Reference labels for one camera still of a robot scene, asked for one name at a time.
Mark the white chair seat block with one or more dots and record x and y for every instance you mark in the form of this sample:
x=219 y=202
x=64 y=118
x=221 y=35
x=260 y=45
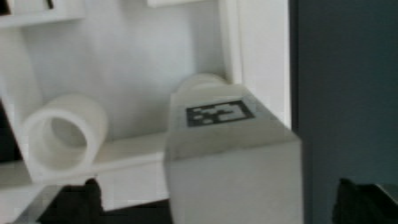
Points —
x=96 y=57

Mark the white chair leg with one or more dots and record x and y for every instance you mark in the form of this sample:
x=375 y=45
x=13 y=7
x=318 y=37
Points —
x=233 y=158

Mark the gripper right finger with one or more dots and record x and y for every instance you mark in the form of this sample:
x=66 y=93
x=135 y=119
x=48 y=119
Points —
x=366 y=203

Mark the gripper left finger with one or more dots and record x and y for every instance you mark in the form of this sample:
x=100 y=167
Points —
x=66 y=205

